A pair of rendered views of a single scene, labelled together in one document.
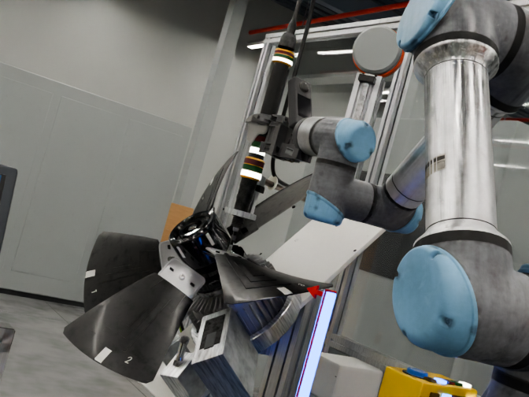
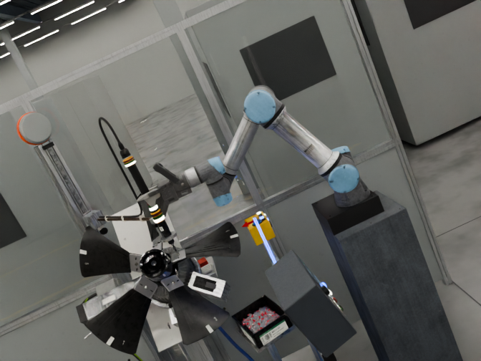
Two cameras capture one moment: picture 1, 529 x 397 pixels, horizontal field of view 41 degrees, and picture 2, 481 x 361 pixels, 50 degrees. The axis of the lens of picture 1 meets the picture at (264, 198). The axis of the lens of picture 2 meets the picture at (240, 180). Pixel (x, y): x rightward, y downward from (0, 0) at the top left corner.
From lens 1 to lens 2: 1.69 m
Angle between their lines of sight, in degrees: 60
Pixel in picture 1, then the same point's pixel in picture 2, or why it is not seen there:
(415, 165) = (239, 157)
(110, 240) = (101, 318)
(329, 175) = (223, 184)
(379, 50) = (39, 127)
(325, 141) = (212, 175)
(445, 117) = (300, 134)
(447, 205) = (326, 155)
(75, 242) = not seen: outside the picture
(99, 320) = (188, 324)
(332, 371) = not seen: hidden behind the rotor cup
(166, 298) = (185, 293)
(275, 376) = not seen: hidden behind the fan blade
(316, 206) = (227, 198)
